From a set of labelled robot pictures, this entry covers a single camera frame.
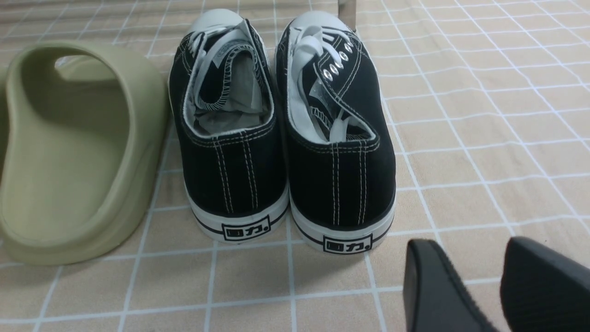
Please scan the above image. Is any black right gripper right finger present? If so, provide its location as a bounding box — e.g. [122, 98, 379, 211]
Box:
[500, 236, 590, 332]

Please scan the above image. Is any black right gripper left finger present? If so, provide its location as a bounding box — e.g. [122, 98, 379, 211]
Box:
[403, 239, 497, 332]

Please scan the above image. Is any steel shoe rack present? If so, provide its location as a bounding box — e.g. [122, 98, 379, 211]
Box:
[338, 0, 357, 32]

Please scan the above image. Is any black canvas sneaker, right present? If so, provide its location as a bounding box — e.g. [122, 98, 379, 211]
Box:
[275, 11, 396, 255]

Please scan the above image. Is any black canvas sneaker, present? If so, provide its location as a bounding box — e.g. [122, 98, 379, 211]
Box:
[168, 8, 289, 244]
[275, 11, 396, 255]

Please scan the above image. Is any black canvas sneaker, left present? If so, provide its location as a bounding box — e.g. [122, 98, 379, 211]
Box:
[168, 8, 289, 244]

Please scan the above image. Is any green slipper, right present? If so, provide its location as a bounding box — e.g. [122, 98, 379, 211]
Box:
[1, 40, 169, 265]

